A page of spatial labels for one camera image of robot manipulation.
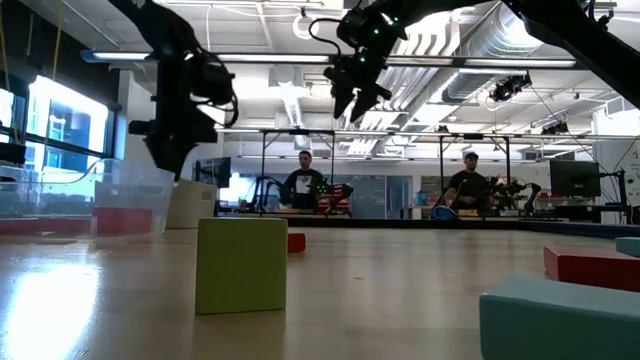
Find red rectangular block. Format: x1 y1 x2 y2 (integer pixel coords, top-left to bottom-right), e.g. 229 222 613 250
543 244 640 294

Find bright window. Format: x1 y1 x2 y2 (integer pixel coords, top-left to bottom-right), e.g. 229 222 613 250
0 74 112 174

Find large black monitor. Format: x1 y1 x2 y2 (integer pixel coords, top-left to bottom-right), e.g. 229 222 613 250
549 158 602 199

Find blue rectangular block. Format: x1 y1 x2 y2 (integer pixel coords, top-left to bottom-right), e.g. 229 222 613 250
478 276 640 360

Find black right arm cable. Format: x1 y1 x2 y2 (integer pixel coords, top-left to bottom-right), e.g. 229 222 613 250
307 17 349 60

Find person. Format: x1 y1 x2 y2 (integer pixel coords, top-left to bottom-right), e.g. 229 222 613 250
282 149 326 211
442 152 494 216

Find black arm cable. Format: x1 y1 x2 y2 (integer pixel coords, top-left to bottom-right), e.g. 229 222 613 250
219 69 241 129
307 17 349 60

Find clear plastic bin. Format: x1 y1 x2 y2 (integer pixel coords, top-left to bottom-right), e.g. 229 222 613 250
0 158 175 239

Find green cube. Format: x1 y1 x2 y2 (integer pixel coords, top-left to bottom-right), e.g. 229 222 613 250
194 216 290 316

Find black monitor stand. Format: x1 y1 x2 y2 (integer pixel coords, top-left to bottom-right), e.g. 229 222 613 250
599 168 629 221

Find white coiled cable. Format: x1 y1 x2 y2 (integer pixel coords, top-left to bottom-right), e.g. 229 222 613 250
292 14 321 41

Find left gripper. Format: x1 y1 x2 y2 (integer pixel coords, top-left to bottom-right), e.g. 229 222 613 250
128 74 219 180

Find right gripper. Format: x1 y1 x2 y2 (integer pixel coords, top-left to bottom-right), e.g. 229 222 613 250
324 47 396 124

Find red cube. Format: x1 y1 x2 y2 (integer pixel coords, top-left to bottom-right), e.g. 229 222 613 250
94 206 155 235

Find black background station frame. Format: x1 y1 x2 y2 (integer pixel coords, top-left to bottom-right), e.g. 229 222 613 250
259 128 337 217
438 132 512 216

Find black aluminium table frame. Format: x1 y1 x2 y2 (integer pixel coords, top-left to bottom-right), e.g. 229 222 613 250
214 213 640 239

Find black ceiling camera cluster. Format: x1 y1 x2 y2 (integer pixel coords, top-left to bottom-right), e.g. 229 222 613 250
488 73 533 104

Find white translucent plastic bin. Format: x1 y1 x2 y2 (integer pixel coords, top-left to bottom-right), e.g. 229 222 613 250
165 180 219 230

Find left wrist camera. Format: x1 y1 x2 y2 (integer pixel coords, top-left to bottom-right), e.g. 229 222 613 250
192 49 240 127

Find white wall poster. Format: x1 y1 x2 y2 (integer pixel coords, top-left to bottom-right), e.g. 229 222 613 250
624 149 640 207

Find dark monitor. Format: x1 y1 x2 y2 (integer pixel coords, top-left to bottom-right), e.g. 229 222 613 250
0 142 27 166

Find silver ventilation duct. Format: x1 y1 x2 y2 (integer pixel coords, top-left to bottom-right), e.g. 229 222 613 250
439 14 551 104

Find yellow hanging cable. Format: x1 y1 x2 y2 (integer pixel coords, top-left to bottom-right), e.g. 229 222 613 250
52 4 64 81

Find small blue block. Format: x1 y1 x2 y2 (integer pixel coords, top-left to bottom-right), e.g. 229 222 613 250
614 236 640 259

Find black background robot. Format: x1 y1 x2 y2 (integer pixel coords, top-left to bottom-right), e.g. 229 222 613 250
487 175 544 215
309 177 354 215

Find ceiling light strip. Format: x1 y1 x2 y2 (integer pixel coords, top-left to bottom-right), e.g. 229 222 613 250
214 53 331 64
462 58 579 69
92 51 151 62
387 55 454 66

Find blue round object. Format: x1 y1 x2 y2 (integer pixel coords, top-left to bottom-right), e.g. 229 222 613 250
430 204 459 221

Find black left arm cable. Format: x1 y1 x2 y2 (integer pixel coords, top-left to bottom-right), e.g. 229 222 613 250
219 69 241 129

